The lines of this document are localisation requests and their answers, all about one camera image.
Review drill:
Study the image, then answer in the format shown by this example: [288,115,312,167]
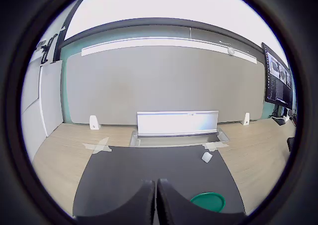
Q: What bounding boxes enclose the small white plastic terminal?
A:
[200,151,213,164]

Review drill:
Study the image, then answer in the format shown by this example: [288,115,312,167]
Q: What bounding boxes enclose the round green lid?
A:
[190,192,226,213]

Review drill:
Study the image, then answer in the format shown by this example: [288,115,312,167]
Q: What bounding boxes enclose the dark grey mat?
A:
[72,145,246,218]

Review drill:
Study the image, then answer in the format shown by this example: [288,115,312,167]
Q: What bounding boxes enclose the crossed white tape strips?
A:
[82,137,113,154]

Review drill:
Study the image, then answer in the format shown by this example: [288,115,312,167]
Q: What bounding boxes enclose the white tape piece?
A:
[202,142,230,151]

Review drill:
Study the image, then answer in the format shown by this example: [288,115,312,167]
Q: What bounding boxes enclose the black keyboard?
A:
[287,137,296,153]

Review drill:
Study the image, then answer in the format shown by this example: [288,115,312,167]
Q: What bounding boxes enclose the white partition panel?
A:
[39,60,65,138]
[21,61,48,166]

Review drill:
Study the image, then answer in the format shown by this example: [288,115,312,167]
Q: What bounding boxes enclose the black computer monitor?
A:
[261,42,293,125]

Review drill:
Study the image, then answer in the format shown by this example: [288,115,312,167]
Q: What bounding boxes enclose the silver cable duct tray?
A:
[129,128,230,148]

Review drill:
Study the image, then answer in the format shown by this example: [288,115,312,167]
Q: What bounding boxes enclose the white cable duct flap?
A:
[136,110,220,137]

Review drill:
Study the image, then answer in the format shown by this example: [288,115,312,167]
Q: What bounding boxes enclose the grey partition with green frame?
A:
[61,45,273,125]

